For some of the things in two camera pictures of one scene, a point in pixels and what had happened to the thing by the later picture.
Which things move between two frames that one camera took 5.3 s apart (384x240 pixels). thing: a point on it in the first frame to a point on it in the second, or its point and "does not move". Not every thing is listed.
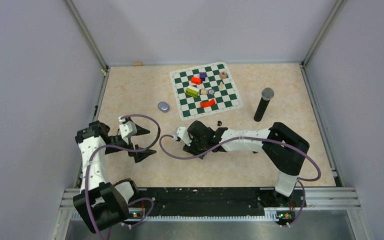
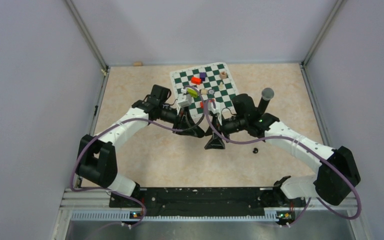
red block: [196, 80] does not move
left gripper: [139, 156] to [185, 122]
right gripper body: [197, 147] to [230, 125]
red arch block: [208, 103] does not move
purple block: [202, 76] does not move
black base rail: [199, 202] does not move
